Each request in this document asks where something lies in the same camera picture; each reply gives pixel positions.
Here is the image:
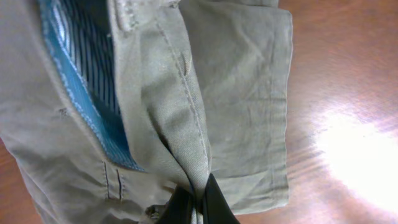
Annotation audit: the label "khaki green shorts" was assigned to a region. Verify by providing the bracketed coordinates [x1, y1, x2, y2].
[1, 0, 293, 223]

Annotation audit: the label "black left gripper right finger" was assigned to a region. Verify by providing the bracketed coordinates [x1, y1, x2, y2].
[202, 174, 240, 224]

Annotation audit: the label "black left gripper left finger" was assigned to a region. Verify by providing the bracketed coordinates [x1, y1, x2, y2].
[156, 186, 193, 224]

